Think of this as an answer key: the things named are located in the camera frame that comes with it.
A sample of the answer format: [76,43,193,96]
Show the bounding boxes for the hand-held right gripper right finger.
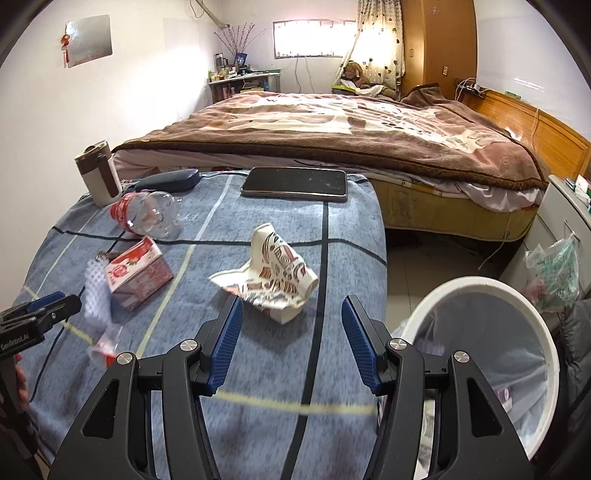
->
[341,294,532,480]

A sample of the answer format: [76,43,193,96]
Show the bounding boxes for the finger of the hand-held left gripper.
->
[13,292,65,320]
[25,295,83,331]

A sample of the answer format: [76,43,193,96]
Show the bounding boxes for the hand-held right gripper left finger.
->
[48,293,245,480]

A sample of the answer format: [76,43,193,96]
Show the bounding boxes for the white foam net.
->
[83,257,114,325]

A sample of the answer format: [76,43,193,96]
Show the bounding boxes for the crushed patterned paper cup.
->
[209,223,320,326]

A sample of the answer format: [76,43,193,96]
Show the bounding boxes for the white round trash bin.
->
[390,276,562,480]

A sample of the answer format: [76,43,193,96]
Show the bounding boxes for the person's left hand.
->
[13,353,30,411]

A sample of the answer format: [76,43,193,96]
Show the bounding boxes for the clear wrapper with red print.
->
[88,325,126,370]

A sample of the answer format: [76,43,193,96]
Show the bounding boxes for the blue checked cloth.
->
[9,168,389,480]

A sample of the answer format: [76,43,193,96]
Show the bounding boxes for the red and white milk carton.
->
[104,236,175,311]

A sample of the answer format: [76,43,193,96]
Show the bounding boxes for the clear bin liner bag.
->
[392,291,550,480]

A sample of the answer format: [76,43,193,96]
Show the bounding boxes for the clear plastic bottle red label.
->
[110,191,185,240]

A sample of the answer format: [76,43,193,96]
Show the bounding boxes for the white and brown tumbler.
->
[75,141,123,208]

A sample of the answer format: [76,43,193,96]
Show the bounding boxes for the bed mattress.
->
[113,152,542,243]

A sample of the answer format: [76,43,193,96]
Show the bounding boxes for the black smartphone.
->
[241,167,348,204]

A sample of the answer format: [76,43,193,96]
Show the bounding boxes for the dark glasses case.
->
[134,169,201,191]

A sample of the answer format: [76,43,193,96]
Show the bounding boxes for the green printed plastic bag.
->
[523,233,581,315]

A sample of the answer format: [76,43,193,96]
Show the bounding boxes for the bed with brown blanket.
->
[111,83,551,193]

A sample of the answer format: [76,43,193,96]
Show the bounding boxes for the white nightstand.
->
[499,174,591,297]

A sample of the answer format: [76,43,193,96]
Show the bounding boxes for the cluttered desk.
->
[208,69,282,105]

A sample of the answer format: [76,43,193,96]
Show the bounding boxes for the brown teddy bear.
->
[341,60,399,100]

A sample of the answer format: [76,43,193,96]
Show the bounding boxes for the wooden headboard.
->
[462,88,591,182]

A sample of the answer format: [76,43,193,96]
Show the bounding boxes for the decorative branches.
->
[214,25,269,57]

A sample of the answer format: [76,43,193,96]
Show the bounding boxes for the patterned curtain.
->
[341,0,408,89]

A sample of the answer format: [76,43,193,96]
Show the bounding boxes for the window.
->
[272,19,358,60]

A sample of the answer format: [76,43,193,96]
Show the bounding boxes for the wooden wardrobe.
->
[399,0,479,100]

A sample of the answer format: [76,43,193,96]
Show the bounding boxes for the air conditioner pipe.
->
[191,0,232,29]

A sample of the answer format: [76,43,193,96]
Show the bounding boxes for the white charging cable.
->
[477,216,514,273]

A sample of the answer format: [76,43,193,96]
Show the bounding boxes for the silver wall sheet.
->
[65,15,114,69]

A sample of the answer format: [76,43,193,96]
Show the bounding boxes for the power strip with cables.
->
[454,78,491,99]

